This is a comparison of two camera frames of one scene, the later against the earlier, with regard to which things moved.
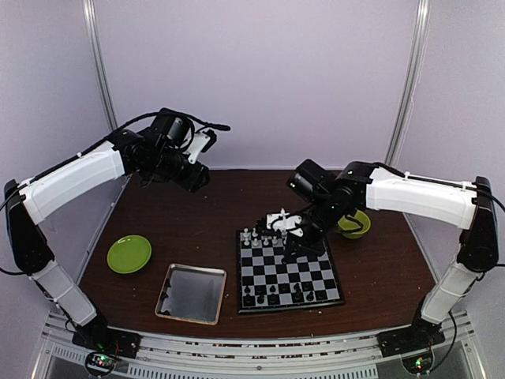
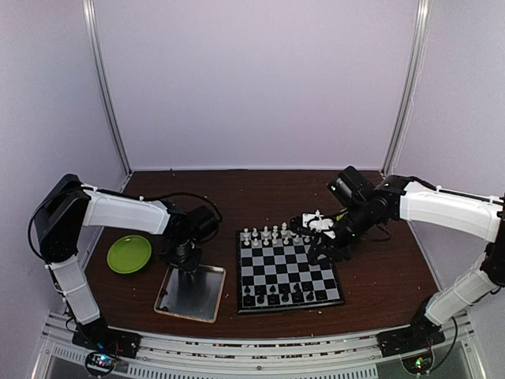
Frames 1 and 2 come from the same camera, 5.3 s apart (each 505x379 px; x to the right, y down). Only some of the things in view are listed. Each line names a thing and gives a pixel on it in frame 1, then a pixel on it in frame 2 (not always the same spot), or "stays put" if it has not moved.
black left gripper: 192,181 to 191,265
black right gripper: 293,245 to 331,249
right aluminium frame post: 419,43 stays put
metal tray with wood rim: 192,293 stays put
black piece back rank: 248,300 stays put
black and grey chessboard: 267,283 stays put
